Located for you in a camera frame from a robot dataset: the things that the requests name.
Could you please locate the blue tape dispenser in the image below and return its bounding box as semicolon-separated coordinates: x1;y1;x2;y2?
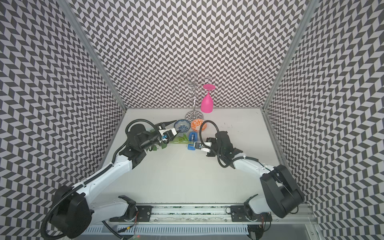
188;132;198;151

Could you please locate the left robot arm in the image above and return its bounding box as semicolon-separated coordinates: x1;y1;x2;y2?
40;119;179;240

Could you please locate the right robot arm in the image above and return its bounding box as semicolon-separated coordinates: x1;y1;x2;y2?
201;131;305;222

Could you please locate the blue patterned bowl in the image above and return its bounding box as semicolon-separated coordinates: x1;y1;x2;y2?
174;119;191;134

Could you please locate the orange patterned bowl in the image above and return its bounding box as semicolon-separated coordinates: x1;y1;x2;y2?
191;119;207;133

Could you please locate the pink plastic wine glass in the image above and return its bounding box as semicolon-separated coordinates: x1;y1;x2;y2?
201;84;216;114

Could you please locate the chrome glass holder stand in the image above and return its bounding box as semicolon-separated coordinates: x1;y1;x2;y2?
177;71;211;123

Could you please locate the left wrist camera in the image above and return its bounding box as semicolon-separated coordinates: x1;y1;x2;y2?
159;128;178;136

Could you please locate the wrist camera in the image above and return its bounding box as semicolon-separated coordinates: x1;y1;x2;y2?
194;142;212;153
159;128;178;136

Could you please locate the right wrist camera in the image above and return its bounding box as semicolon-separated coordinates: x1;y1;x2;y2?
194;142;212;153

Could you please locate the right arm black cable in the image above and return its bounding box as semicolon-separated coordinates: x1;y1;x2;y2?
199;119;262;169

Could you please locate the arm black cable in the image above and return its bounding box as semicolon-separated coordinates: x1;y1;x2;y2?
39;118;160;240
199;119;262;169

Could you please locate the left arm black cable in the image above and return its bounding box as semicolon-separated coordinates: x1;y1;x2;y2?
39;118;160;240

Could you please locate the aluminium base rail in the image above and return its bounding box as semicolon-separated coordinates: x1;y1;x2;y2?
80;204;323;240

